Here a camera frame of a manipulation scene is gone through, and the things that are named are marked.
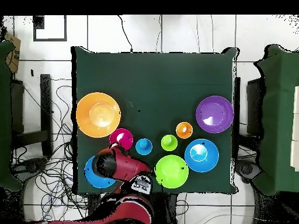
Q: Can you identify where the small pink-red bowl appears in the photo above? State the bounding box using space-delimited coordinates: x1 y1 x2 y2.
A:
109 128 134 151

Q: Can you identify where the large yellow-orange bowl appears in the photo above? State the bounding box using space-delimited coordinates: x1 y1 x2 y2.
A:
75 92 121 139

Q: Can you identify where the blue plastic cup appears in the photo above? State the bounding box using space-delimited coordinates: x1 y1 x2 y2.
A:
135 138 153 156

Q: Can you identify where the blue plastic bowl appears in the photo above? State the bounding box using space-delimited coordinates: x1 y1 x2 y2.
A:
84 155 117 189
184 138 220 173

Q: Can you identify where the green plastic cup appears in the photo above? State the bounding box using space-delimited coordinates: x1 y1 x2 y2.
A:
160 134 179 152

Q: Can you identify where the large green bowl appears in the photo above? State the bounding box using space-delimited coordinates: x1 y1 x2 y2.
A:
154 154 189 189

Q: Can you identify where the orange plastic cup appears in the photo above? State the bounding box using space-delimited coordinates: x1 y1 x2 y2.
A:
175 121 194 140

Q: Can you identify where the dark green tablecloth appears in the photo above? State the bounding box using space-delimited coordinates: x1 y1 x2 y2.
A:
71 45 240 195

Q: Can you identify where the dark grey stand foot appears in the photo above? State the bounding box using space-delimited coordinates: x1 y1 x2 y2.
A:
234 160 262 184
11 157 48 183

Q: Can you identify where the purple shallow bowl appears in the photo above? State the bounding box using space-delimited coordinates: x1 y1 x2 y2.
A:
195 95 235 134

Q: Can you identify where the green cloth side table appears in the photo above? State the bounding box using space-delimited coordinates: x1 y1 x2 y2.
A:
253 43 299 197
0 40 23 193

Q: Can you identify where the cardboard box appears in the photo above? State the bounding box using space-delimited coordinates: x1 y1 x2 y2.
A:
5 34 22 74

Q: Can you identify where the tangle of black cables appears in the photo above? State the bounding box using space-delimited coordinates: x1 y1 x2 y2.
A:
11 79 89 221

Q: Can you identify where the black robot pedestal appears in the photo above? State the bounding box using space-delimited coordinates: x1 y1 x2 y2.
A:
154 192 177 224

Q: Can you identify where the black metal frame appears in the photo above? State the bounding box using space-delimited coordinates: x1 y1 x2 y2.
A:
11 73 53 157

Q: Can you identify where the black cable with plug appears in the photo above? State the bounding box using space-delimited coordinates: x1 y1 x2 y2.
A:
117 15 134 53

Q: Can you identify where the black floor frame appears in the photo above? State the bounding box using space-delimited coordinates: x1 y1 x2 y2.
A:
32 15 68 42

